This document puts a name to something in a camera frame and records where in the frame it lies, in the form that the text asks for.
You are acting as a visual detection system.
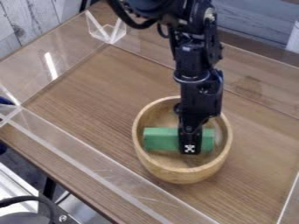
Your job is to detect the green rectangular block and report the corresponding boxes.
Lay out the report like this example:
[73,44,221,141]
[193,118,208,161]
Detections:
[142,127,214,154]

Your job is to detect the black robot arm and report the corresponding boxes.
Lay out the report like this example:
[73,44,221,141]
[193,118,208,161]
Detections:
[106,0,224,155]

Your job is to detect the clear acrylic tray walls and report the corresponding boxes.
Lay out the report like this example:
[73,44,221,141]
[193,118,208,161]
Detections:
[0,16,299,224]

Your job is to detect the black metal bracket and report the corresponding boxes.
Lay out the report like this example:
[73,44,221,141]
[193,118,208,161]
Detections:
[37,195,79,224]

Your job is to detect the brown wooden bowl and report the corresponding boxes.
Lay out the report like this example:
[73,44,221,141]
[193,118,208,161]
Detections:
[131,95,232,185]

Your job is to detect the black cable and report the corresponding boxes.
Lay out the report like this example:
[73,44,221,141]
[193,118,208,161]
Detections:
[0,195,58,224]

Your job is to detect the white object at right edge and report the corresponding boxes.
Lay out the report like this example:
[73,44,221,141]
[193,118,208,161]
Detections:
[285,21,299,53]

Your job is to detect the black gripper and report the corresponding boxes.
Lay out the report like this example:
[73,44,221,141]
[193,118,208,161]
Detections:
[173,69,224,155]

